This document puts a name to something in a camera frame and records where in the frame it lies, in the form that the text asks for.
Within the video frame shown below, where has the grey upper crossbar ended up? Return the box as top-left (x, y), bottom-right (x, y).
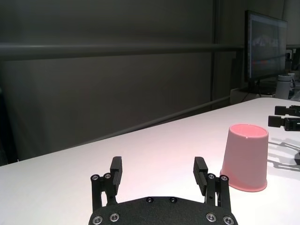
top-left (0, 43), bottom-right (245, 57)

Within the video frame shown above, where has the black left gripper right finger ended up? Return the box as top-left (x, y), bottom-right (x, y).
top-left (193, 157), bottom-right (232, 208)

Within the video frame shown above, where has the pink plastic cup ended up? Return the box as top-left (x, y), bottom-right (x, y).
top-left (219, 124), bottom-right (269, 192)

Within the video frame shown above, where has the thin grey vertical post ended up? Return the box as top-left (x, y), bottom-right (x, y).
top-left (210, 0), bottom-right (218, 111)

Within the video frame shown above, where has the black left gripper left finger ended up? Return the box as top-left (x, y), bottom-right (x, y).
top-left (90, 156), bottom-right (124, 213)

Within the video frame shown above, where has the grey railing bar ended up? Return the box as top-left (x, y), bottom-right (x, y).
top-left (89, 95), bottom-right (232, 144)

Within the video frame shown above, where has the white cylindrical container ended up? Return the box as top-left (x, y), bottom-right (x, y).
top-left (276, 73), bottom-right (296, 99)

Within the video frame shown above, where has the black computer monitor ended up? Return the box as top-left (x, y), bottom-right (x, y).
top-left (244, 9), bottom-right (289, 92)

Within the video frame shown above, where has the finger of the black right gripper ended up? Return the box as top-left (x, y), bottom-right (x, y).
top-left (268, 115), bottom-right (300, 132)
top-left (274, 105), bottom-right (300, 117)

